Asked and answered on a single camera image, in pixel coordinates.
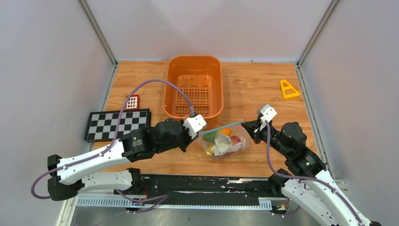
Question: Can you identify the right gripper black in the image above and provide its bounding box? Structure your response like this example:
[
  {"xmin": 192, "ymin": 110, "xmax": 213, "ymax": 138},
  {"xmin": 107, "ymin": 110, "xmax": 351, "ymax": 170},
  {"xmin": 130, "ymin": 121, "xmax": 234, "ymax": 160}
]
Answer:
[{"xmin": 242, "ymin": 119, "xmax": 290, "ymax": 157}]

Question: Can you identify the red toy tomato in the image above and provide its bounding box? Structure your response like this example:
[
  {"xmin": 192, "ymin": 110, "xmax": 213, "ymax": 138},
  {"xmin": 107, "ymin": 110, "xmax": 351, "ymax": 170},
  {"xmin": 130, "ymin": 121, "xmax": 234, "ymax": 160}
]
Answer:
[{"xmin": 230, "ymin": 136, "xmax": 242, "ymax": 146}]

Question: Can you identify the orange green toy mango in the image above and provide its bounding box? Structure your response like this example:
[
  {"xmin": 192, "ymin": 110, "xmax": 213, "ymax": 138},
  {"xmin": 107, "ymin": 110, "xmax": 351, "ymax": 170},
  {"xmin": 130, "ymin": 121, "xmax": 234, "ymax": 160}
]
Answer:
[{"xmin": 202, "ymin": 128, "xmax": 231, "ymax": 143}]

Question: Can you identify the clear zip top bag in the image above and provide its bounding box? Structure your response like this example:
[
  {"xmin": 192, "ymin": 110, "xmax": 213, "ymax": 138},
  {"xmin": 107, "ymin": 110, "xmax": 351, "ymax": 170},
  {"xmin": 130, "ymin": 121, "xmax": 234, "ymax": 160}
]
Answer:
[{"xmin": 197, "ymin": 121, "xmax": 252, "ymax": 161}]

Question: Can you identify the white toy mushroom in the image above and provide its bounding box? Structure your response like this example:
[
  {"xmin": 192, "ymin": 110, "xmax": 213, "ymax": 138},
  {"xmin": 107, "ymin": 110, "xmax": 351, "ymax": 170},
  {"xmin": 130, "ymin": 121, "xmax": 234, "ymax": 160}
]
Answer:
[
  {"xmin": 214, "ymin": 147, "xmax": 242, "ymax": 156},
  {"xmin": 215, "ymin": 134, "xmax": 232, "ymax": 149}
]

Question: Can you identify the orange plastic basket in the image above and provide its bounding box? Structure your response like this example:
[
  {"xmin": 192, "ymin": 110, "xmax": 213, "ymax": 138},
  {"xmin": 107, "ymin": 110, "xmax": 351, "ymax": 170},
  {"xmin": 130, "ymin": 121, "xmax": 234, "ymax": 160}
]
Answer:
[{"xmin": 166, "ymin": 55, "xmax": 224, "ymax": 129}]

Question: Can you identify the yellow toy banana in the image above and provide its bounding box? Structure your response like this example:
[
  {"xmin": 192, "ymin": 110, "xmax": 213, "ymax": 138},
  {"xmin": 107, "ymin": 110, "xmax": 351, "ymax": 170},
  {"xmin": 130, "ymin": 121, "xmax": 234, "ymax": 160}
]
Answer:
[{"xmin": 205, "ymin": 144, "xmax": 218, "ymax": 156}]

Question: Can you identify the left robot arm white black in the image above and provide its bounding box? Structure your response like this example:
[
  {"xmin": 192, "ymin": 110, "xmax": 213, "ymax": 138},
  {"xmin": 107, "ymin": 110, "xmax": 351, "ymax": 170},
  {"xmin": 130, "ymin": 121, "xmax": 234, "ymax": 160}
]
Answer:
[{"xmin": 47, "ymin": 115, "xmax": 207, "ymax": 201}]

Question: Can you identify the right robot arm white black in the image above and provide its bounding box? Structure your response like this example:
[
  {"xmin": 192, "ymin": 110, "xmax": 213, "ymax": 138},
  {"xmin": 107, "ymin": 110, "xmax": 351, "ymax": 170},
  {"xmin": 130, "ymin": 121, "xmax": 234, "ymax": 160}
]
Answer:
[{"xmin": 242, "ymin": 120, "xmax": 380, "ymax": 226}]

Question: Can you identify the yellow triangular plastic stand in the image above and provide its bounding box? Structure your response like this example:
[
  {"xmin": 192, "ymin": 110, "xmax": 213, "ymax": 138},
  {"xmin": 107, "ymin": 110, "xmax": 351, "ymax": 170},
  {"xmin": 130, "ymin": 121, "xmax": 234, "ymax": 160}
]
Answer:
[{"xmin": 279, "ymin": 79, "xmax": 301, "ymax": 100}]

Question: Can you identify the red white grid block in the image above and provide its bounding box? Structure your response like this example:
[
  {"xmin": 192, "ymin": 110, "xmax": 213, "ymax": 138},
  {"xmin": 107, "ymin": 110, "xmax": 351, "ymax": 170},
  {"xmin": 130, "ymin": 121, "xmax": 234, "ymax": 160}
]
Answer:
[{"xmin": 125, "ymin": 95, "xmax": 140, "ymax": 110}]

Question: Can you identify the black white checkerboard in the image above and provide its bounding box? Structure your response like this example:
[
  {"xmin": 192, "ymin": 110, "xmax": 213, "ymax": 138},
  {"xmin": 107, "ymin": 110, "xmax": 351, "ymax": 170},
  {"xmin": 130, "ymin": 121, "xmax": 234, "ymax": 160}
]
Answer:
[{"xmin": 83, "ymin": 109, "xmax": 152, "ymax": 143}]

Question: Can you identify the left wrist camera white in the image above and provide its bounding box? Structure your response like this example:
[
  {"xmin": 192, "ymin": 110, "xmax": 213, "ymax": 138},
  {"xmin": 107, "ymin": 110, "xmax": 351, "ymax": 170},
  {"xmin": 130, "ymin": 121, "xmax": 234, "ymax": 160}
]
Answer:
[{"xmin": 183, "ymin": 114, "xmax": 207, "ymax": 140}]

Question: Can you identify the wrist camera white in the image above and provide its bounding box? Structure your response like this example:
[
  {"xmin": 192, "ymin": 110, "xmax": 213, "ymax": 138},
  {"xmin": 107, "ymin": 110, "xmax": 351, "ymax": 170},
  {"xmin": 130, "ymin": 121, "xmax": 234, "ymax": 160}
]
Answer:
[
  {"xmin": 183, "ymin": 114, "xmax": 207, "ymax": 140},
  {"xmin": 257, "ymin": 104, "xmax": 277, "ymax": 123}
]

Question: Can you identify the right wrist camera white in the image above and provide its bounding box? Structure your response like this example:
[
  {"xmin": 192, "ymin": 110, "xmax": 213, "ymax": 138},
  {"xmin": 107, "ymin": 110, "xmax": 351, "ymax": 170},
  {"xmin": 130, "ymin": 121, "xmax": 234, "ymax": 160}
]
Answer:
[{"xmin": 257, "ymin": 104, "xmax": 277, "ymax": 123}]

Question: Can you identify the black mounting base plate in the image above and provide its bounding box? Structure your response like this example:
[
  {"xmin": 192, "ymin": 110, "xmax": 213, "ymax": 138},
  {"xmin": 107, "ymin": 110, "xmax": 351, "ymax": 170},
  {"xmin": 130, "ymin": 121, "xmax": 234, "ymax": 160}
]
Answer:
[{"xmin": 123, "ymin": 174, "xmax": 288, "ymax": 206}]

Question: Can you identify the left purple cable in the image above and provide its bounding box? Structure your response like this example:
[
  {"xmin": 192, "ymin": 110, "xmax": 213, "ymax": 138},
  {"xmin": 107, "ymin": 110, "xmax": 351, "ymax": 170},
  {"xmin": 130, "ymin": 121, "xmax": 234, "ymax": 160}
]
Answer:
[{"xmin": 30, "ymin": 78, "xmax": 196, "ymax": 215}]

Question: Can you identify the purple cable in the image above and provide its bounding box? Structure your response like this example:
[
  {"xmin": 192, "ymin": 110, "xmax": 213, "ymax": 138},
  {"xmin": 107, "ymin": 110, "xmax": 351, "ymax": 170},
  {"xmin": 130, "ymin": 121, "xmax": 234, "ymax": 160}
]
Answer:
[
  {"xmin": 263, "ymin": 120, "xmax": 365, "ymax": 225},
  {"xmin": 30, "ymin": 78, "xmax": 196, "ymax": 215}
]

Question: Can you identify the white slotted cable duct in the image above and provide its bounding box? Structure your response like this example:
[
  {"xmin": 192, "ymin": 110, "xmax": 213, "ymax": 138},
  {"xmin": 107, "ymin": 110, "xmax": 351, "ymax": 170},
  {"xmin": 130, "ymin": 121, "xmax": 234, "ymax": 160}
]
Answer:
[{"xmin": 76, "ymin": 197, "xmax": 273, "ymax": 211}]

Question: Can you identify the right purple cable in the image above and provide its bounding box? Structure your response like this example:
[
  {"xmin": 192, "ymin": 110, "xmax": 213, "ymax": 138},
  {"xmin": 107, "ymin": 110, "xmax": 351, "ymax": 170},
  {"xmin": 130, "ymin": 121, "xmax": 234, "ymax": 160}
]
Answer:
[{"xmin": 263, "ymin": 120, "xmax": 365, "ymax": 225}]

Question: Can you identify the right aluminium frame post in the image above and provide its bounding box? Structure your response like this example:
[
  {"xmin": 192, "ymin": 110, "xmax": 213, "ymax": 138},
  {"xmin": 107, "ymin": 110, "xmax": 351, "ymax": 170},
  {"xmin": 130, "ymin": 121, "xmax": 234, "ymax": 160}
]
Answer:
[{"xmin": 296, "ymin": 0, "xmax": 341, "ymax": 67}]

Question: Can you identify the aluminium frame post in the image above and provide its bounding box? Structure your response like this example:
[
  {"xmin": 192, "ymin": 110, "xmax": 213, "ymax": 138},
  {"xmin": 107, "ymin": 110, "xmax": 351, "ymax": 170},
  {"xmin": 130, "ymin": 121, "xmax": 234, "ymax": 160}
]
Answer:
[
  {"xmin": 77, "ymin": 0, "xmax": 118, "ymax": 68},
  {"xmin": 296, "ymin": 0, "xmax": 341, "ymax": 67}
]

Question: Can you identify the left aluminium frame post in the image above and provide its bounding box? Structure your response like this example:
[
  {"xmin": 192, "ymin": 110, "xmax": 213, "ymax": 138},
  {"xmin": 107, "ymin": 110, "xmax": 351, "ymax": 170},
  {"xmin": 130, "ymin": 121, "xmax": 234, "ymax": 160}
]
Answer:
[{"xmin": 77, "ymin": 0, "xmax": 118, "ymax": 68}]

